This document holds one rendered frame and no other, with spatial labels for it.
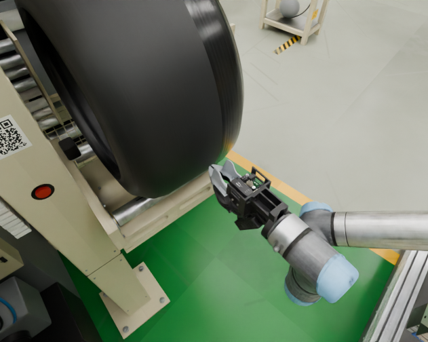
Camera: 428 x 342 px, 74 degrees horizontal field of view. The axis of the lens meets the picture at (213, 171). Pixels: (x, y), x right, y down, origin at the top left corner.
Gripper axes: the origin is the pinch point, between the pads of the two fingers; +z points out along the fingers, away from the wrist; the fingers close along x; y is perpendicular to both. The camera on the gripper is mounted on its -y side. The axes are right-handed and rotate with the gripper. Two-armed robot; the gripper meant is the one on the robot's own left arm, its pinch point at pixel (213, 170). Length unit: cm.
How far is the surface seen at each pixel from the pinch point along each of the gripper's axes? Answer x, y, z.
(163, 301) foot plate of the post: 23, -103, 15
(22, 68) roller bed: 22, 8, 59
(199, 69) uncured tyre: 0.7, 25.6, 2.1
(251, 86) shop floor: -140, -104, 119
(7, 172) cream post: 35.2, 10.6, 18.1
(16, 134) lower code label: 30.0, 17.3, 18.0
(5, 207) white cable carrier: 40.3, 1.7, 19.4
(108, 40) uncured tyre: 12.3, 32.3, 7.7
